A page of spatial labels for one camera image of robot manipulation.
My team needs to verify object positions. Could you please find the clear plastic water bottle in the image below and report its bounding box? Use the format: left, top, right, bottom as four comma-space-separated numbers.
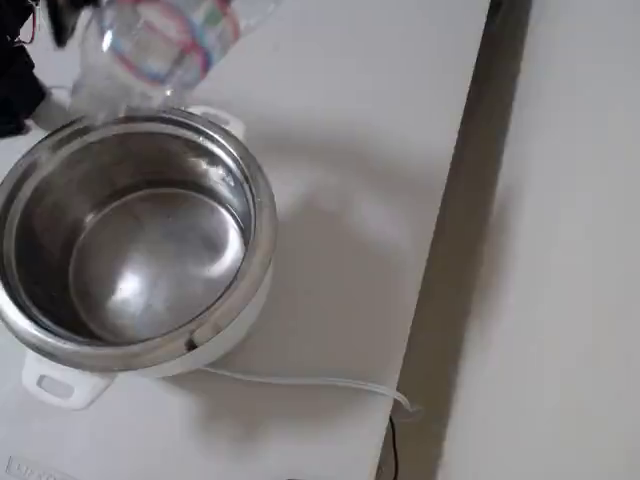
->
68, 0, 287, 127

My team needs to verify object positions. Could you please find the white rice cooker body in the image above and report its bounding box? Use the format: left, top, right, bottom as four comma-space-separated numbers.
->
0, 104, 276, 411

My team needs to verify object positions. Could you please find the steel inner cooking pot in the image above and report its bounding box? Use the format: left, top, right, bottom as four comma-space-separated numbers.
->
8, 122, 259, 346

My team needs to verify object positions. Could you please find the white printed label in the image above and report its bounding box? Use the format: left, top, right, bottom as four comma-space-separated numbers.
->
5, 453, 74, 480

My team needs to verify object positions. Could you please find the red wire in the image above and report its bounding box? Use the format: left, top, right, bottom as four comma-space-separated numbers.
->
23, 0, 40, 45

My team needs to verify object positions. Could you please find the white power cord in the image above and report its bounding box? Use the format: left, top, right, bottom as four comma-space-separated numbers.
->
199, 366, 425, 414

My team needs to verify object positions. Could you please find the thin black cable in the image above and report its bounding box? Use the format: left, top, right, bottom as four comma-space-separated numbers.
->
388, 413, 402, 480

